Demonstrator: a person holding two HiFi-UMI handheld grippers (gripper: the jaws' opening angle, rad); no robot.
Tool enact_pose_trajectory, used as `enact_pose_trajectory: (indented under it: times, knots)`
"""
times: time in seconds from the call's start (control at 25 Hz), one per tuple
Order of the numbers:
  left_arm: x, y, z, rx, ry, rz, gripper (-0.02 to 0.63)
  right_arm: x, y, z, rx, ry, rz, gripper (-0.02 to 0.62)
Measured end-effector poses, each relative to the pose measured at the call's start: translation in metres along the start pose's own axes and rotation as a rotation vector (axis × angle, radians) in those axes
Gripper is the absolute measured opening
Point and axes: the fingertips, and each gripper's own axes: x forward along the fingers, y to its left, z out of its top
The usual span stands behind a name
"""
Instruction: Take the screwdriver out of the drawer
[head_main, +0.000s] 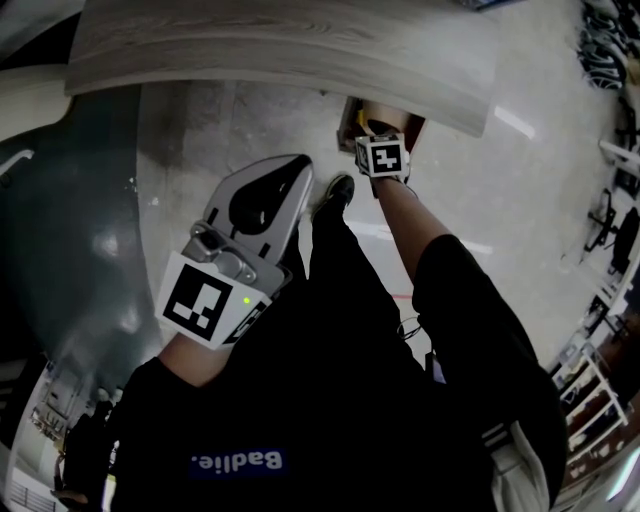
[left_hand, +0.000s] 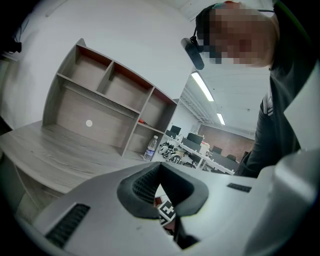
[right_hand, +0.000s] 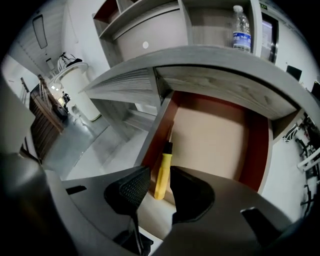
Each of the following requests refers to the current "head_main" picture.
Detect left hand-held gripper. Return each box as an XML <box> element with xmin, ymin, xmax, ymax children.
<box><xmin>155</xmin><ymin>153</ymin><xmax>316</xmax><ymax>350</ymax></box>

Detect person's black shoe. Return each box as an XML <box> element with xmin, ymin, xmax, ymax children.
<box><xmin>323</xmin><ymin>174</ymin><xmax>357</xmax><ymax>212</ymax></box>

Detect person's right forearm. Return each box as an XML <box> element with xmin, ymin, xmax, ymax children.
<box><xmin>370</xmin><ymin>175</ymin><xmax>452</xmax><ymax>297</ymax></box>

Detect person's black trousers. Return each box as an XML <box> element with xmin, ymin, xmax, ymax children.
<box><xmin>299</xmin><ymin>198</ymin><xmax>417</xmax><ymax>371</ymax></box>

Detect black floor cable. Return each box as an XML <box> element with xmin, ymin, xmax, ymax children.
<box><xmin>396</xmin><ymin>315</ymin><xmax>427</xmax><ymax>342</ymax></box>

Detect white metal shelf rack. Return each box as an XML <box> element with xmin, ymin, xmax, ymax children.
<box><xmin>548</xmin><ymin>278</ymin><xmax>640</xmax><ymax>454</ymax></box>

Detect person's left forearm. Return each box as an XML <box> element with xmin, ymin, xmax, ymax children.
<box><xmin>156</xmin><ymin>327</ymin><xmax>237</xmax><ymax>389</ymax></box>

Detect person's black shirt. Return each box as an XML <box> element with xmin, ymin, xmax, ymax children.
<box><xmin>107</xmin><ymin>233</ymin><xmax>569</xmax><ymax>512</ymax></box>

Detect grey wooden desk with hutch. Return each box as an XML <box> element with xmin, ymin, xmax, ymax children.
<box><xmin>64</xmin><ymin>0</ymin><xmax>501</xmax><ymax>139</ymax></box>

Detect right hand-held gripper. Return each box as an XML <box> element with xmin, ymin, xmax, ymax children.
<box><xmin>354</xmin><ymin>118</ymin><xmax>413</xmax><ymax>181</ymax></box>

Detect wooden desk drawer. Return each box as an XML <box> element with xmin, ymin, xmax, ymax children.
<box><xmin>336</xmin><ymin>96</ymin><xmax>429</xmax><ymax>157</ymax></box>

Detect black white patterned helmet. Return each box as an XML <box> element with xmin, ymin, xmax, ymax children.
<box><xmin>578</xmin><ymin>0</ymin><xmax>632</xmax><ymax>92</ymax></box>

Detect black office chair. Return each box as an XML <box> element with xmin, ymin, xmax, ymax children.
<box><xmin>586</xmin><ymin>188</ymin><xmax>640</xmax><ymax>277</ymax></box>

